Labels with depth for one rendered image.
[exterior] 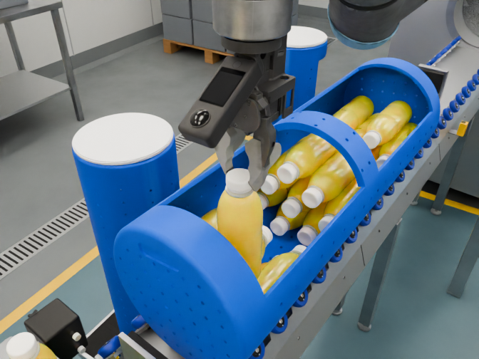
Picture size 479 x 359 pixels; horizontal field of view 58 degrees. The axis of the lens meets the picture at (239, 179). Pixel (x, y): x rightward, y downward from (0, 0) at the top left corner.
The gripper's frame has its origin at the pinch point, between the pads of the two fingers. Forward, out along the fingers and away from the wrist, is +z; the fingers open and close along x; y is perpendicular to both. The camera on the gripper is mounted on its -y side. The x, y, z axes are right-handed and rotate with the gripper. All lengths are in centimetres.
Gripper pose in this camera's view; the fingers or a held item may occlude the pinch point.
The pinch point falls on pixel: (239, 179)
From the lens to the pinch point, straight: 61.0
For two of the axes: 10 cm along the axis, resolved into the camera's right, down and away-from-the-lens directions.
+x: -7.9, -3.7, 4.9
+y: 6.1, -4.7, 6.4
